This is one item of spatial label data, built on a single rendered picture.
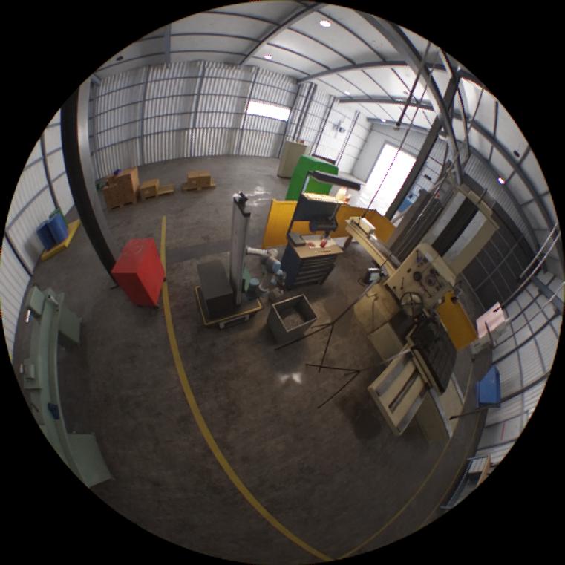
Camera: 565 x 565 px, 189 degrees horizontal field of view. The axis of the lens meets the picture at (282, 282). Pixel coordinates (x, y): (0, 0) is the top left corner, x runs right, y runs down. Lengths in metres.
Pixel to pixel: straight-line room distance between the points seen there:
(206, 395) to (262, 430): 0.87
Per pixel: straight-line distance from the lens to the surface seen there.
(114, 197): 6.92
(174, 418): 2.67
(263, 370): 2.54
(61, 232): 7.16
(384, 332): 3.34
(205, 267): 2.25
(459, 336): 5.65
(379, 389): 2.44
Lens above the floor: 2.49
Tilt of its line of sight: 49 degrees down
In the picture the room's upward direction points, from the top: 22 degrees clockwise
